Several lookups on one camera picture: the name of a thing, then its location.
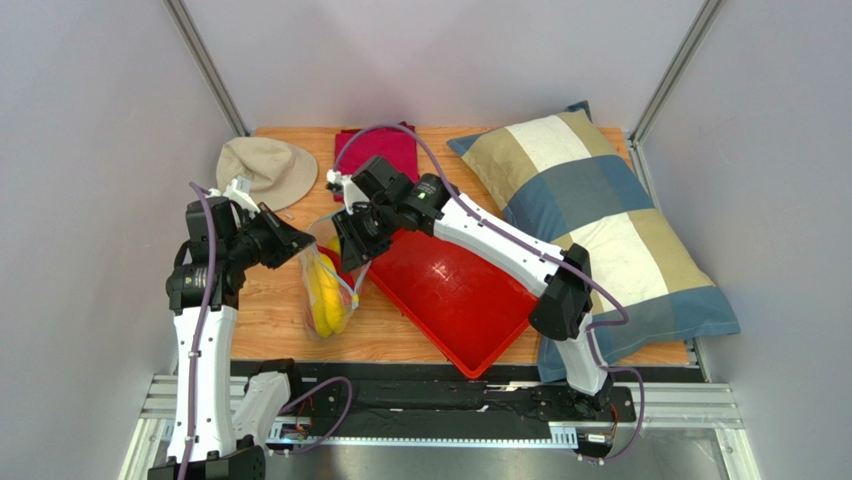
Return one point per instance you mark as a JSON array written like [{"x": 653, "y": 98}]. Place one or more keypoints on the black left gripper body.
[{"x": 253, "y": 243}]

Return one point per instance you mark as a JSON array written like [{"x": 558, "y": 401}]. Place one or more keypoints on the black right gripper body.
[{"x": 359, "y": 226}]

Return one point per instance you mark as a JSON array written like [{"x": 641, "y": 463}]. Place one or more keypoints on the clear zip top bag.
[{"x": 325, "y": 234}]

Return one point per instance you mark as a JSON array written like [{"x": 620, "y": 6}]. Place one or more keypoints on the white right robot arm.
[{"x": 379, "y": 201}]

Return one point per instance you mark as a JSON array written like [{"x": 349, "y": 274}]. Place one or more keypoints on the yellow fake banana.
[{"x": 329, "y": 302}]

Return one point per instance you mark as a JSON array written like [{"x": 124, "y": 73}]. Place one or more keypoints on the beige bucket hat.
[{"x": 280, "y": 173}]

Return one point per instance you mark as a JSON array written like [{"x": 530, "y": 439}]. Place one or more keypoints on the magenta folded cloth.
[{"x": 397, "y": 147}]

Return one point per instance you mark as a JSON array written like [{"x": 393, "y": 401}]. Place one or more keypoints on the red plastic tray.
[{"x": 470, "y": 310}]

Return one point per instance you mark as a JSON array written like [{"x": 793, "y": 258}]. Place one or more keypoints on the plaid checkered pillow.
[{"x": 560, "y": 180}]

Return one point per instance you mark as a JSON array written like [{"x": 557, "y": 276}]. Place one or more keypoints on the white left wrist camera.
[{"x": 238, "y": 191}]

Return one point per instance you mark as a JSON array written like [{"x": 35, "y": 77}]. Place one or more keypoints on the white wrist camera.
[
  {"x": 343, "y": 186},
  {"x": 238, "y": 191}
]

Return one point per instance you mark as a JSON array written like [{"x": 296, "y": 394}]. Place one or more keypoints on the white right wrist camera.
[{"x": 343, "y": 186}]

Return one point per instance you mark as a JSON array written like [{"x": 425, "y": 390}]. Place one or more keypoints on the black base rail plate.
[{"x": 430, "y": 403}]

